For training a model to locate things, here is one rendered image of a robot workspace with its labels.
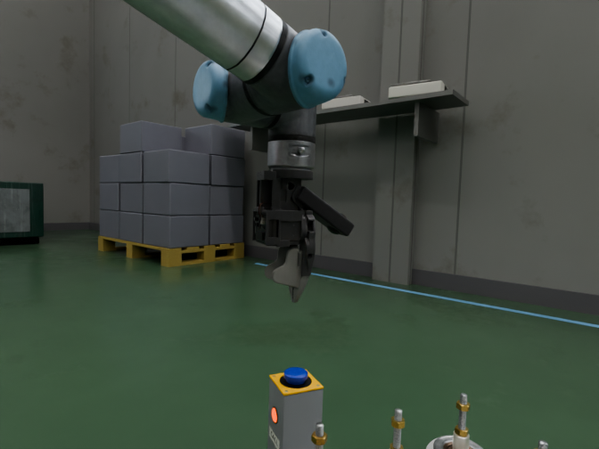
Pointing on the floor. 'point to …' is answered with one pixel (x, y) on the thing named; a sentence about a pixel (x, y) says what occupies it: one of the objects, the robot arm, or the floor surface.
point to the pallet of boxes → (174, 192)
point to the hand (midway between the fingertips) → (299, 293)
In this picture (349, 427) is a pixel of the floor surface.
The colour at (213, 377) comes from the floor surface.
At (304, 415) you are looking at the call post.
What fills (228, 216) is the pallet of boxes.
